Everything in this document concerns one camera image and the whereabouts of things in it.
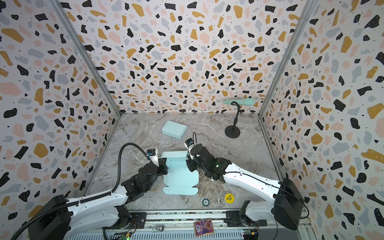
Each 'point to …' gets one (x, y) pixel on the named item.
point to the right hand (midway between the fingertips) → (186, 155)
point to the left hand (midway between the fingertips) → (169, 156)
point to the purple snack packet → (203, 227)
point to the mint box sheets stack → (178, 179)
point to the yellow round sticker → (229, 198)
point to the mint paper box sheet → (174, 129)
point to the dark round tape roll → (205, 202)
